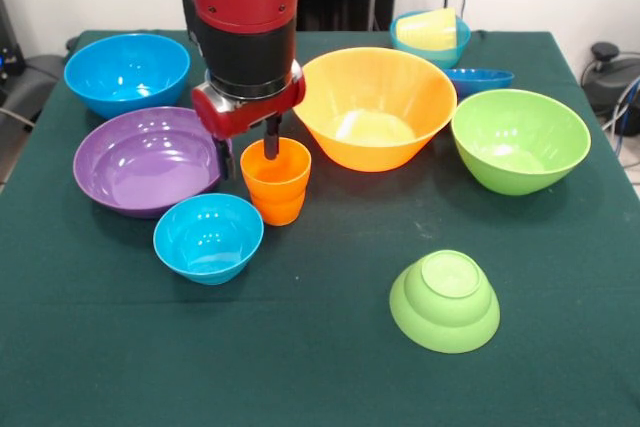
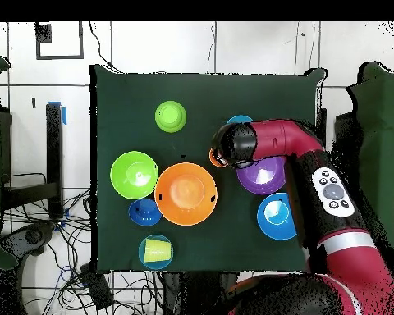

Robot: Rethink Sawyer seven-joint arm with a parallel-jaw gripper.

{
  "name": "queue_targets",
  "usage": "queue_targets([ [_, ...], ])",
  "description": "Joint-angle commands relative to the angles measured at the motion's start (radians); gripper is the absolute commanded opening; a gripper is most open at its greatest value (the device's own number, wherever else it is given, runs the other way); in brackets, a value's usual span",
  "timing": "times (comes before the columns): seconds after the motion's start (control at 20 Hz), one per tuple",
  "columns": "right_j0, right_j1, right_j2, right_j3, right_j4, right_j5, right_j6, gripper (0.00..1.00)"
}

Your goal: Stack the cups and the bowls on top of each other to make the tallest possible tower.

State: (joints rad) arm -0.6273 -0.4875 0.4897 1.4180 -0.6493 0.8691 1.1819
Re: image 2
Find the orange cup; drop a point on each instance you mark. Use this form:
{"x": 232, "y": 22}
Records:
{"x": 212, "y": 160}

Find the large orange bowl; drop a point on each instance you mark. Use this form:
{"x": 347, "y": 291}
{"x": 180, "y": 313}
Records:
{"x": 185, "y": 210}

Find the small green bowl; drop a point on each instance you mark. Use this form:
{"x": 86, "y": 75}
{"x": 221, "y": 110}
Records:
{"x": 170, "y": 116}

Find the small dark blue bowl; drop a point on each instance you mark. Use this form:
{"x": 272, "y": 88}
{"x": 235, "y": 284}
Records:
{"x": 144, "y": 213}

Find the yellow cup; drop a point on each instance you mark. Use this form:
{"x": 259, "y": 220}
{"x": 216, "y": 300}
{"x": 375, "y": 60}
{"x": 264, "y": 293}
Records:
{"x": 156, "y": 251}

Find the translucent blue ridged bowl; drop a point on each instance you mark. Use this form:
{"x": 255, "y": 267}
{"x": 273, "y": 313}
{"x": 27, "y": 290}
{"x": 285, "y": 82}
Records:
{"x": 142, "y": 259}

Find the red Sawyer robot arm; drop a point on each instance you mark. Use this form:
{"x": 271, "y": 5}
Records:
{"x": 328, "y": 210}

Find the purple bowl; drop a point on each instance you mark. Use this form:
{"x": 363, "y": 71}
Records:
{"x": 262, "y": 180}

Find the small light blue bowl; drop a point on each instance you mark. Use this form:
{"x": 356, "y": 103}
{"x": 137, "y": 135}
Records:
{"x": 239, "y": 118}

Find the large green bowl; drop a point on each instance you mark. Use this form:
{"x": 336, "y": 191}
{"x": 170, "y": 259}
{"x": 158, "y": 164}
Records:
{"x": 124, "y": 183}

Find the large blue bowl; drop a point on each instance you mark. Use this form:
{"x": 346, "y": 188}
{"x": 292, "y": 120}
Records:
{"x": 272, "y": 226}

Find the dark green tablecloth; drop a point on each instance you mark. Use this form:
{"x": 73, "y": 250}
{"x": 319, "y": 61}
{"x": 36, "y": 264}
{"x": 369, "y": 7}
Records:
{"x": 134, "y": 92}

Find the black metal stand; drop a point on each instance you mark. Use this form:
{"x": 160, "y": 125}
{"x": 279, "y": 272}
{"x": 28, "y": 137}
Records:
{"x": 54, "y": 157}

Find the black power strip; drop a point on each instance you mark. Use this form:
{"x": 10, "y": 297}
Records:
{"x": 97, "y": 287}

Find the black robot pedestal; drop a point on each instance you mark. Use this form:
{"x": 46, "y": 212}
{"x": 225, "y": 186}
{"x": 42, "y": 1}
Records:
{"x": 197, "y": 292}

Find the black square floor frame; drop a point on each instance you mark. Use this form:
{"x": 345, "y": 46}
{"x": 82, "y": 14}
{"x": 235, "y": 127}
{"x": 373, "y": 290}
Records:
{"x": 59, "y": 57}

